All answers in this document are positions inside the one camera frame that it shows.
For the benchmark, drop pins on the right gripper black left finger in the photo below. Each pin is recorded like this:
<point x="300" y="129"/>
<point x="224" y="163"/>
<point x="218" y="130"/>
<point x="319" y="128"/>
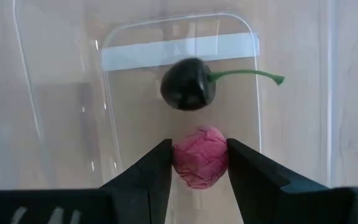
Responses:
<point x="141" y="186"/>

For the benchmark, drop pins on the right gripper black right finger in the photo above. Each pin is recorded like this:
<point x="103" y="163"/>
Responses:
<point x="259" y="186"/>

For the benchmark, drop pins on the pink ball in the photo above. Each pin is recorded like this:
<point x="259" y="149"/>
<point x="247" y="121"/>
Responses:
<point x="200" y="157"/>

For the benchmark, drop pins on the dark cherry green stem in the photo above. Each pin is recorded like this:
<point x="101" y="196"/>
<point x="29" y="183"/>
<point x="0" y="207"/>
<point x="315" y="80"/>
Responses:
<point x="186" y="84"/>

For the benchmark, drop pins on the clear plastic bag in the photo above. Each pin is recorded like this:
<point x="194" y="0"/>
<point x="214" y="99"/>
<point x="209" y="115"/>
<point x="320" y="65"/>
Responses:
<point x="129" y="102"/>

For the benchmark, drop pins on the white tape strip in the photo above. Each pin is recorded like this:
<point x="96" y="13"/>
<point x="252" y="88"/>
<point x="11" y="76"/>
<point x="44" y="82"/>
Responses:
<point x="135" y="56"/>

